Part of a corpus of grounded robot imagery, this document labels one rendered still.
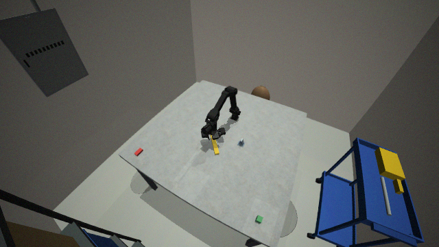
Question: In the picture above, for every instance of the small green block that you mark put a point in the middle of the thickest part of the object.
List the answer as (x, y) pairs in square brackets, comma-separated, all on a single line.
[(259, 219)]

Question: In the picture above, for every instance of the yellow bar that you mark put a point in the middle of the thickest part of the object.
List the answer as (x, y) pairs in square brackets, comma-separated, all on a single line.
[(216, 151)]

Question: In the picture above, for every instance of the small red block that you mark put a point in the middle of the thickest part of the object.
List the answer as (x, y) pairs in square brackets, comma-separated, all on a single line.
[(137, 153)]

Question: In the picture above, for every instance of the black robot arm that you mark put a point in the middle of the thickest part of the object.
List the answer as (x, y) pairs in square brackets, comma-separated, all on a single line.
[(213, 114)]

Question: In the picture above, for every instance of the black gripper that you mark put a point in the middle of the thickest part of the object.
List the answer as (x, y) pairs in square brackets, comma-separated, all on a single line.
[(222, 130)]

